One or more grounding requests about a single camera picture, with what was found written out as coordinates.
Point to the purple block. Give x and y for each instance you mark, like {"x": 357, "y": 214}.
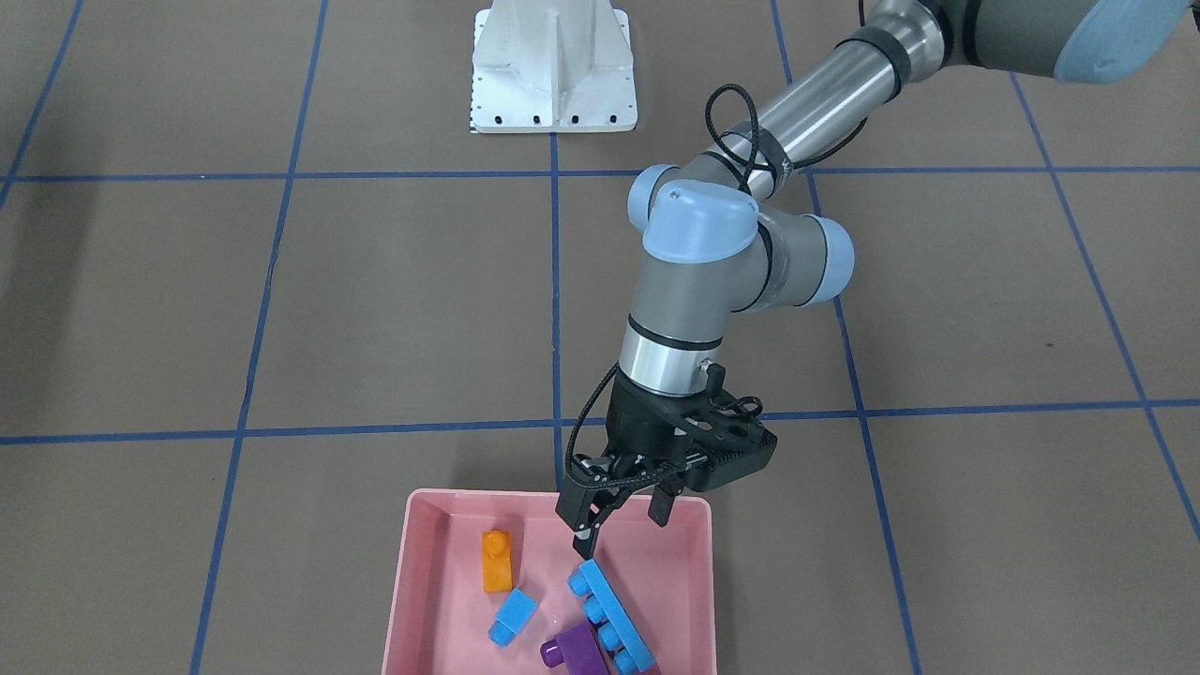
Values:
{"x": 576, "y": 649}

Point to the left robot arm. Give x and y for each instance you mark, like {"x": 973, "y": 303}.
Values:
{"x": 713, "y": 246}

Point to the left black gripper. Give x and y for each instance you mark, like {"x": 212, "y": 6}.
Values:
{"x": 635, "y": 425}

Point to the white camera stand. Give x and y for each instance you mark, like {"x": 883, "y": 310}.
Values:
{"x": 541, "y": 67}

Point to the pink plastic box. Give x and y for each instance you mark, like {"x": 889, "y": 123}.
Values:
{"x": 664, "y": 576}

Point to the small blue block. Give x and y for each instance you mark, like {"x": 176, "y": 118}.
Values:
{"x": 511, "y": 618}

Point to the long blue block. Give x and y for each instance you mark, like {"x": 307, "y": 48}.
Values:
{"x": 604, "y": 610}

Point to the orange block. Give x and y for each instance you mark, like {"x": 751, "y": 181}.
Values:
{"x": 497, "y": 562}

